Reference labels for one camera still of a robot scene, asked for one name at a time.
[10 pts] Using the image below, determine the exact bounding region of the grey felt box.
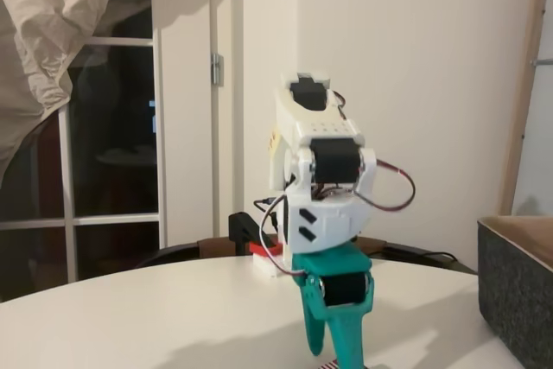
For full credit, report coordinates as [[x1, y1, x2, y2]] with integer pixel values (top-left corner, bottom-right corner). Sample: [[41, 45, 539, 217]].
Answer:
[[476, 214, 553, 369]]

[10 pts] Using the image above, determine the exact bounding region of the dark brown chair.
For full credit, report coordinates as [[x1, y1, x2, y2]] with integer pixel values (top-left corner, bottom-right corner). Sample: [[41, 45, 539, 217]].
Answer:
[[356, 237, 479, 276], [137, 237, 256, 270]]

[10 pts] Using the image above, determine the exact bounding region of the black clamp red pad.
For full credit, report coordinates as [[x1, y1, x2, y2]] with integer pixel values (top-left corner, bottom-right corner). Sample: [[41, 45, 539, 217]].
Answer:
[[227, 212, 284, 258]]

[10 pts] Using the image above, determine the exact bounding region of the white glazed door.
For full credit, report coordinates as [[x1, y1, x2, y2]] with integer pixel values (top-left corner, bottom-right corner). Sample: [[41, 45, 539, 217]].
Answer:
[[0, 0, 217, 303]]

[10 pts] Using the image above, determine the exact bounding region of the frosted panel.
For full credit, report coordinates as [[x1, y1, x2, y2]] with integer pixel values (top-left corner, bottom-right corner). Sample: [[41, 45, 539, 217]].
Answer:
[[514, 0, 553, 217]]

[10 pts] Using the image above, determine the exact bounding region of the silver door hinge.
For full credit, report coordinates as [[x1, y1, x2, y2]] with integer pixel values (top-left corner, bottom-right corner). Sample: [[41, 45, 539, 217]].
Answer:
[[210, 52, 226, 87]]

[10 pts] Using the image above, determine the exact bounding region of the beige crumpled curtain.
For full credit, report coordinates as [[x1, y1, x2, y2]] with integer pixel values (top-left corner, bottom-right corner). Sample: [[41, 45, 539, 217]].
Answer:
[[0, 0, 153, 188]]

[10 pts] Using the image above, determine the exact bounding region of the black power cable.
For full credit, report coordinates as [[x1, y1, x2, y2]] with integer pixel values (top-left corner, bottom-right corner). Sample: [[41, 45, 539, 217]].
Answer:
[[383, 247, 459, 264]]

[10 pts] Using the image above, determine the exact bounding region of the red white black servo cable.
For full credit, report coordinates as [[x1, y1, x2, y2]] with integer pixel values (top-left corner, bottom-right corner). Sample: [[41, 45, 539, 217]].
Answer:
[[257, 195, 306, 277], [352, 159, 416, 214]]

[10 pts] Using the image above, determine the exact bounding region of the black USB cable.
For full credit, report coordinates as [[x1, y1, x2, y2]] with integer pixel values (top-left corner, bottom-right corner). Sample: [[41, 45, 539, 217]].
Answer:
[[252, 198, 280, 232]]

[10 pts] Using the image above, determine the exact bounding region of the light wooden post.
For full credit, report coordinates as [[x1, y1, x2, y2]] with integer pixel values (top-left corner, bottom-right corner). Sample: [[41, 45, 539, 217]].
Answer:
[[499, 0, 550, 217]]

